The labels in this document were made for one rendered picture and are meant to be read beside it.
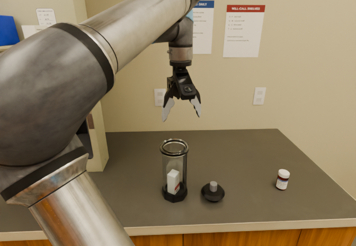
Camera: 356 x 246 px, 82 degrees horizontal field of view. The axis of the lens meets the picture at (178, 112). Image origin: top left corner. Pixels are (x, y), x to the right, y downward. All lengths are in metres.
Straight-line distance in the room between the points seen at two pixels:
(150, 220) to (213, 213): 0.23
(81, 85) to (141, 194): 0.72
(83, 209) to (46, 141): 0.12
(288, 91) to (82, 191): 1.34
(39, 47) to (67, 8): 0.63
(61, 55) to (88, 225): 0.22
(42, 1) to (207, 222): 0.94
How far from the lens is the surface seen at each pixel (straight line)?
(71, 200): 0.33
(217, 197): 0.85
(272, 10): 1.35
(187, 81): 0.63
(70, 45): 0.24
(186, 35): 0.63
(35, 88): 0.23
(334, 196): 1.08
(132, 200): 0.89
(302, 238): 1.05
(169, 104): 0.67
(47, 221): 0.35
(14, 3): 0.95
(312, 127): 1.70
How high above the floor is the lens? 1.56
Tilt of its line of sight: 23 degrees down
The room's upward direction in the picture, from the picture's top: straight up
